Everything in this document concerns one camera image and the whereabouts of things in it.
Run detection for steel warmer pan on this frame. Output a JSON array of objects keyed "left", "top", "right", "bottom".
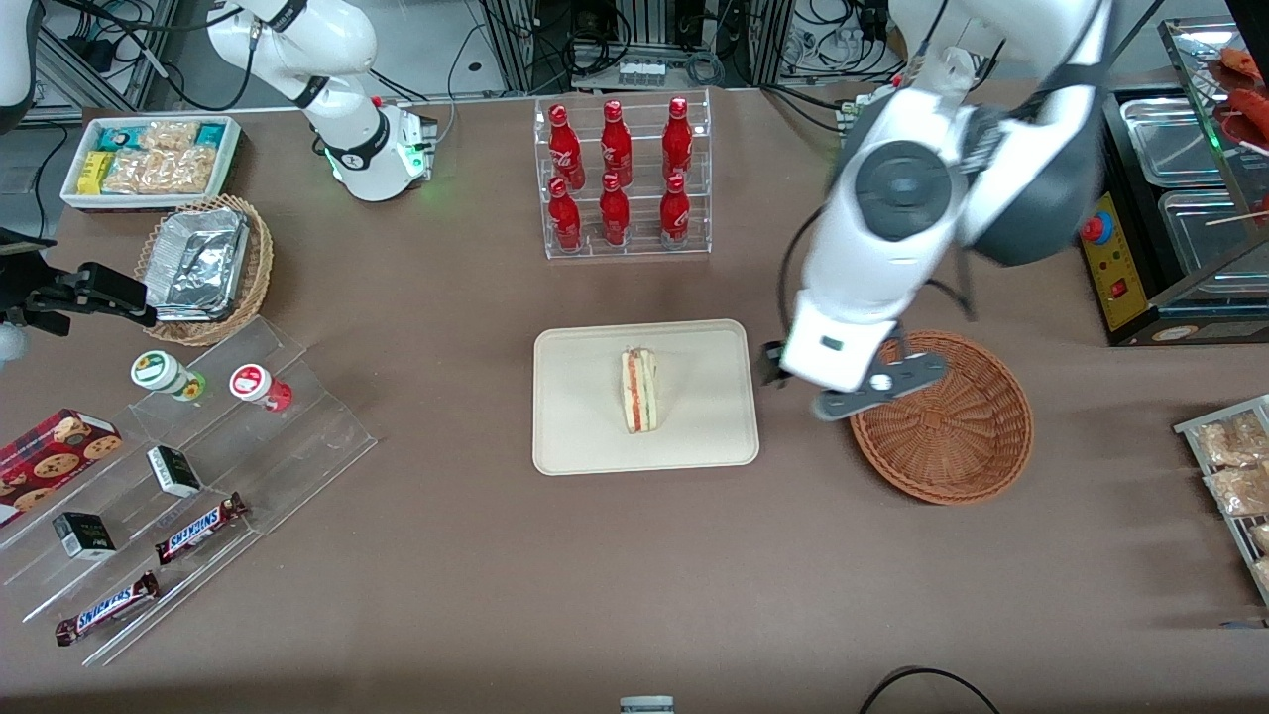
[
  {"left": 1120, "top": 96, "right": 1240, "bottom": 189},
  {"left": 1158, "top": 188, "right": 1269, "bottom": 300}
]

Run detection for brown Snickers bar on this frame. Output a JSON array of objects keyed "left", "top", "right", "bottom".
[
  {"left": 55, "top": 570, "right": 162, "bottom": 648},
  {"left": 154, "top": 493, "right": 249, "bottom": 566}
]

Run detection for black looped cable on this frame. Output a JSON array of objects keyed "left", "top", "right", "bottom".
[{"left": 858, "top": 666, "right": 1002, "bottom": 714}]

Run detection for round brown wicker basket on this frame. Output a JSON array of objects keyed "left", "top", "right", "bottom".
[{"left": 850, "top": 330, "right": 1034, "bottom": 507}]

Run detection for white plastic snack bin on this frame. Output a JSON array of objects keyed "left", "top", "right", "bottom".
[{"left": 59, "top": 114, "right": 244, "bottom": 212}]

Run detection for grey wire display rack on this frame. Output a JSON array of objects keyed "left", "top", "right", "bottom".
[{"left": 1174, "top": 394, "right": 1269, "bottom": 608}]

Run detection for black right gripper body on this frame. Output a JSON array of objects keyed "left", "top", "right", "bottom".
[{"left": 0, "top": 286, "right": 70, "bottom": 333}]

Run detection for red tartan cookie box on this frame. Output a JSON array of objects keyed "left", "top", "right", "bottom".
[{"left": 0, "top": 409, "right": 124, "bottom": 527}]

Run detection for light tan wicker basket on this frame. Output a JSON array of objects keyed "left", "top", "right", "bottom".
[{"left": 134, "top": 194, "right": 275, "bottom": 348}]

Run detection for clear acrylic bottle rack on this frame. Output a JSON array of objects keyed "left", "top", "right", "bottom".
[{"left": 533, "top": 87, "right": 713, "bottom": 261}]

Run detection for stacked aluminium foil containers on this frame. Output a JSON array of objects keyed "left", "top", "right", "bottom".
[{"left": 147, "top": 206, "right": 251, "bottom": 323}]

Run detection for small cup green label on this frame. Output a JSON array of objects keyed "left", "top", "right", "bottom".
[{"left": 130, "top": 350, "right": 207, "bottom": 403}]

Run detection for triangle sandwich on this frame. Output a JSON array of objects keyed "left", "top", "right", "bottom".
[{"left": 621, "top": 346, "right": 659, "bottom": 435}]

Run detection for red cola bottle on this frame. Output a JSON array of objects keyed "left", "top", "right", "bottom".
[
  {"left": 547, "top": 102, "right": 586, "bottom": 191},
  {"left": 659, "top": 174, "right": 692, "bottom": 249},
  {"left": 661, "top": 96, "right": 694, "bottom": 184},
  {"left": 547, "top": 177, "right": 584, "bottom": 252},
  {"left": 600, "top": 99, "right": 634, "bottom": 187},
  {"left": 599, "top": 173, "right": 632, "bottom": 247}
]

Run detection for small black carton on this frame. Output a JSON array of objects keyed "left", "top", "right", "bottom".
[
  {"left": 147, "top": 445, "right": 203, "bottom": 499},
  {"left": 52, "top": 512, "right": 118, "bottom": 562}
]

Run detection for cream plastic serving tray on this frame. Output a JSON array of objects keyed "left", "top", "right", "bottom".
[{"left": 532, "top": 318, "right": 761, "bottom": 477}]

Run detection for small cup red label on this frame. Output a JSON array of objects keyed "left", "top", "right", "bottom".
[{"left": 229, "top": 363, "right": 294, "bottom": 414}]

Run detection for clear acrylic stepped stand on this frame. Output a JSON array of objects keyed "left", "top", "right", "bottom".
[{"left": 0, "top": 315, "right": 380, "bottom": 667}]

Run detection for black food warmer yellow panel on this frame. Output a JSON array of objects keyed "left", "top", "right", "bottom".
[{"left": 1076, "top": 15, "right": 1269, "bottom": 348}]

